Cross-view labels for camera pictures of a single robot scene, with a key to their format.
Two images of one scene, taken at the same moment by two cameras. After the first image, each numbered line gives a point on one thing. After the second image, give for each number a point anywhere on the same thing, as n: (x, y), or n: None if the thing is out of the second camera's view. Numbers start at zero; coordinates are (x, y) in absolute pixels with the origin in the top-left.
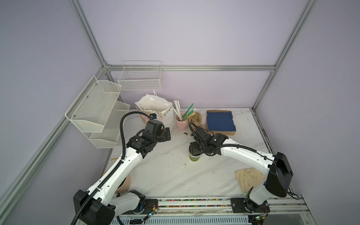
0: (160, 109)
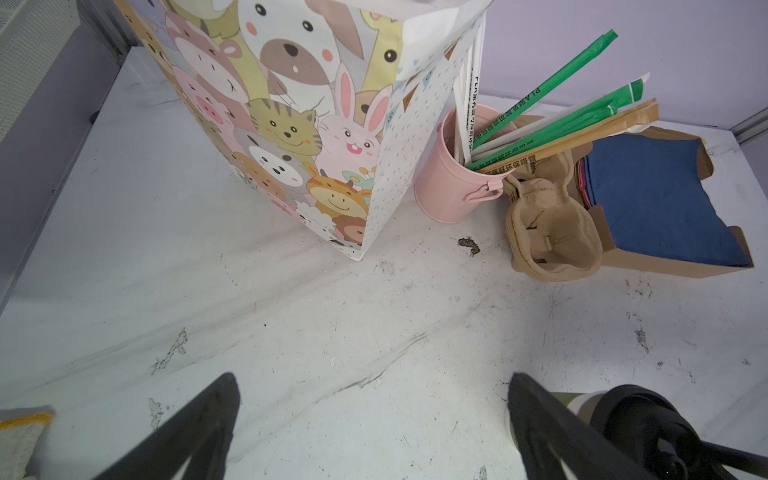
0: (325, 103)
